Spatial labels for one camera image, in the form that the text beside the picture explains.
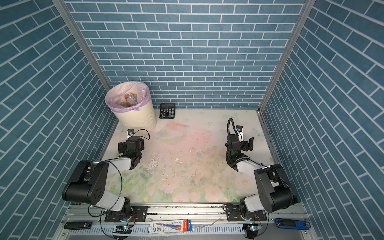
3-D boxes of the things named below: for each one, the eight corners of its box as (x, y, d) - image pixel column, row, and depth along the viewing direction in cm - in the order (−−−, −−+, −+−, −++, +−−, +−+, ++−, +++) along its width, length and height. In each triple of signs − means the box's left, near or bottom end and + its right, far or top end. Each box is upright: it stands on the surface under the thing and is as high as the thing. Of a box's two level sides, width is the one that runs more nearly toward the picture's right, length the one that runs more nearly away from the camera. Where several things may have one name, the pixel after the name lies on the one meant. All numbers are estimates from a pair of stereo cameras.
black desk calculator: (159, 118, 118) (157, 114, 114) (161, 106, 126) (160, 102, 122) (174, 118, 118) (173, 114, 114) (175, 107, 126) (175, 102, 123)
